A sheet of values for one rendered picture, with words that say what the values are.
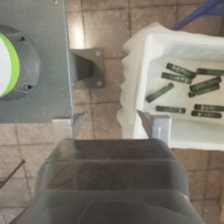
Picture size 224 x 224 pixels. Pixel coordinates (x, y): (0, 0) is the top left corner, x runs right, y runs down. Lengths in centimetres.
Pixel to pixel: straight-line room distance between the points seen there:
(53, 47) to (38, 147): 127
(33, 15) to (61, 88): 15
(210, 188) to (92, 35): 168
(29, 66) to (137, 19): 107
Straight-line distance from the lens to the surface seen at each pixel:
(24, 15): 40
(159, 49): 62
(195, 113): 91
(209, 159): 170
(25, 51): 35
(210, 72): 91
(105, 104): 129
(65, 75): 36
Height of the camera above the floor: 126
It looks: 76 degrees down
